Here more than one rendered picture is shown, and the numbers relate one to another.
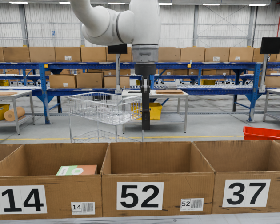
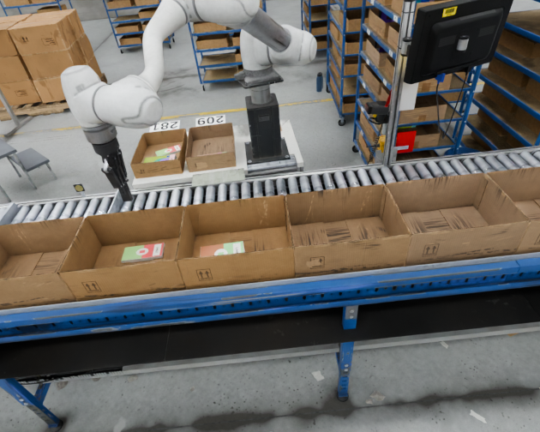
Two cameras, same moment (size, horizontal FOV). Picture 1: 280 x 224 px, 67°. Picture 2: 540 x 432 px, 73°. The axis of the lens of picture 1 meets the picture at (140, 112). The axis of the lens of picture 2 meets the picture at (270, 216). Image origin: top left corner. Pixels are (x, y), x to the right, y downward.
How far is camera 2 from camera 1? 1.90 m
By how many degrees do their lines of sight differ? 126
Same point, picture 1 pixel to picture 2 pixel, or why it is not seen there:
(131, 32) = not seen: hidden behind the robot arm
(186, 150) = (72, 280)
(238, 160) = (5, 298)
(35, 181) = (240, 202)
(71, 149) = (230, 260)
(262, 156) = not seen: outside the picture
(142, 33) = not seen: hidden behind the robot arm
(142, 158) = (137, 280)
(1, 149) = (324, 249)
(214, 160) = (39, 294)
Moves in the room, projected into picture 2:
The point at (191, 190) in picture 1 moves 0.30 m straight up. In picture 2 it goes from (111, 226) to (81, 162)
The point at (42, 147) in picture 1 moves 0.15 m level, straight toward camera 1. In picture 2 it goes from (269, 254) to (250, 228)
